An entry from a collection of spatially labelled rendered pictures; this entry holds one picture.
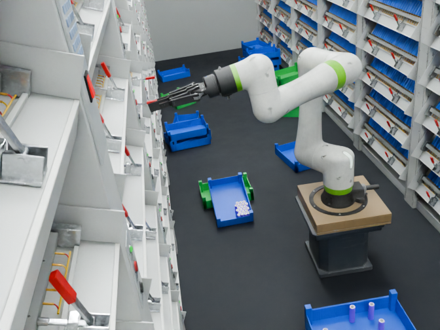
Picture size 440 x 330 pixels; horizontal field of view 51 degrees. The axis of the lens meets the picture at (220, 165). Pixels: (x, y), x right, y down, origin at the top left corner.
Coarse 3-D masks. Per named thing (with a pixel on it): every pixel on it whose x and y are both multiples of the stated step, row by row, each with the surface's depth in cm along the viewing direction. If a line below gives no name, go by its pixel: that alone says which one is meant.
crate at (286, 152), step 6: (276, 144) 316; (288, 144) 321; (294, 144) 323; (276, 150) 317; (282, 150) 322; (288, 150) 323; (282, 156) 310; (288, 156) 315; (294, 156) 314; (288, 162) 303; (294, 162) 295; (294, 168) 297; (300, 168) 296; (306, 168) 298
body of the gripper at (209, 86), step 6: (204, 78) 153; (210, 78) 153; (198, 84) 157; (204, 84) 156; (210, 84) 152; (216, 84) 152; (198, 90) 152; (204, 90) 152; (210, 90) 153; (216, 90) 153; (210, 96) 154
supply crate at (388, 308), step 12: (372, 300) 151; (384, 300) 152; (396, 300) 150; (312, 312) 150; (324, 312) 151; (336, 312) 152; (348, 312) 153; (360, 312) 153; (384, 312) 152; (396, 312) 151; (312, 324) 151; (324, 324) 151; (336, 324) 150; (348, 324) 150; (360, 324) 149; (372, 324) 149; (384, 324) 148; (396, 324) 147; (408, 324) 143
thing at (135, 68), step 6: (132, 60) 190; (132, 66) 191; (138, 66) 191; (132, 72) 192; (138, 72) 192; (138, 78) 187; (138, 90) 174; (138, 96) 168; (138, 102) 163; (144, 120) 139
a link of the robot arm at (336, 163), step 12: (324, 144) 202; (324, 156) 197; (336, 156) 193; (348, 156) 193; (324, 168) 198; (336, 168) 194; (348, 168) 194; (324, 180) 202; (336, 180) 197; (348, 180) 197; (336, 192) 200; (348, 192) 201
